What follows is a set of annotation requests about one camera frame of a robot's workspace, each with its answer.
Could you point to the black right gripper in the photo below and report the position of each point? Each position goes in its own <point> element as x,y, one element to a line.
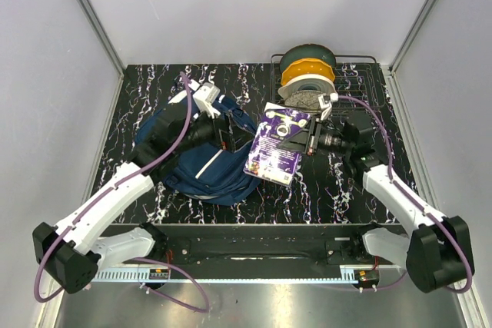
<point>306,140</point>

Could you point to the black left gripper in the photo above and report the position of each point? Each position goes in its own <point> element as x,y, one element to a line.
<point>227,134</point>

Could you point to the navy blue student backpack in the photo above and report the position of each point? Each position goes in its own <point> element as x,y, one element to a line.
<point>196,168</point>

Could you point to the purple paperback book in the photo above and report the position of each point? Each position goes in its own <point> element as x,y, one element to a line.
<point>267,159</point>

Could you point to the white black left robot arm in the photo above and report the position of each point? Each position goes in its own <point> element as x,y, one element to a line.
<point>73,251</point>

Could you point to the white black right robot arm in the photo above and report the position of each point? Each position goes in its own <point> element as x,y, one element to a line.
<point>434,249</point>

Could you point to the speckled grey plate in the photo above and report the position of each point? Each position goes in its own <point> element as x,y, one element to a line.
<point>304,100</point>

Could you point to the white plate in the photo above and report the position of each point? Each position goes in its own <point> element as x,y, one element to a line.
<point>307,82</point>

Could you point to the yellow plate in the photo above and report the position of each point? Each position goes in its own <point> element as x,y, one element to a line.
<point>307,66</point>

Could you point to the dark green plate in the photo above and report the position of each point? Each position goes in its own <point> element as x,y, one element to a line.
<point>303,51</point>

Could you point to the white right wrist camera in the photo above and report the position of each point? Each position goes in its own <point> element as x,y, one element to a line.
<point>326,102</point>

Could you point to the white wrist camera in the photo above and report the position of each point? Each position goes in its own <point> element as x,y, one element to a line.
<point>326,102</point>
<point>203,97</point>

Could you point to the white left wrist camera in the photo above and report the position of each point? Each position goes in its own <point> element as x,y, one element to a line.
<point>203,97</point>

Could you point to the black wire dish rack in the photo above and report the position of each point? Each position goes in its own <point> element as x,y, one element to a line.
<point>359,76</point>

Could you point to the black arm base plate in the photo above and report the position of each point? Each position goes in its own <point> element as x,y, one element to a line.
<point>331,251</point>

